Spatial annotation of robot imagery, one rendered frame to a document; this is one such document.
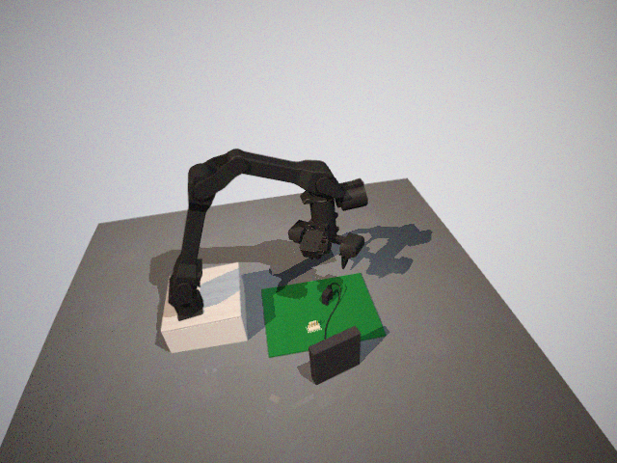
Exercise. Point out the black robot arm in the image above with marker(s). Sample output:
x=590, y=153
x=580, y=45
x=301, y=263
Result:
x=207, y=178

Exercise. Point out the green circuit board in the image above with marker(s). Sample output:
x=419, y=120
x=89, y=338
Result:
x=296, y=319

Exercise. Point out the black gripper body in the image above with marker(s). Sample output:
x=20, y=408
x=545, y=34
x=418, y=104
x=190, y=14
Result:
x=350, y=245

